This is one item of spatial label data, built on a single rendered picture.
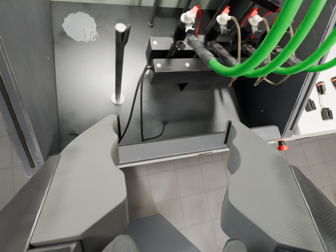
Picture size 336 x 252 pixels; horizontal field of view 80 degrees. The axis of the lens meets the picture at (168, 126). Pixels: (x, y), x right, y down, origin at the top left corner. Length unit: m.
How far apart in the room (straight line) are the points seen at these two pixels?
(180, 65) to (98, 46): 0.29
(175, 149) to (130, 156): 0.11
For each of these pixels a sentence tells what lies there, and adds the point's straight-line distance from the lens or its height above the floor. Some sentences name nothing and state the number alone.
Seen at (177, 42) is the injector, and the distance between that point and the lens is 0.49.
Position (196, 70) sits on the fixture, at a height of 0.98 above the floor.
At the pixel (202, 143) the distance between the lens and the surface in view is 0.54.
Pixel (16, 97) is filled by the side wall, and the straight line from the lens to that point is 0.42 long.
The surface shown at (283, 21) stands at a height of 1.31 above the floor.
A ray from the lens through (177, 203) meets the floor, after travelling 1.52.
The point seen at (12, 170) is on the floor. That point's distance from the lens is 1.56.
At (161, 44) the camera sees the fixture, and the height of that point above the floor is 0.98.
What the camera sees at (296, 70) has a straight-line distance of 0.44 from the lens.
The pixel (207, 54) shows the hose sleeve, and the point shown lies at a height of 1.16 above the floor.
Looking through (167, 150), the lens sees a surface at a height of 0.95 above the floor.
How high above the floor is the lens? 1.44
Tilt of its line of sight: 71 degrees down
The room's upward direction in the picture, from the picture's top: 50 degrees clockwise
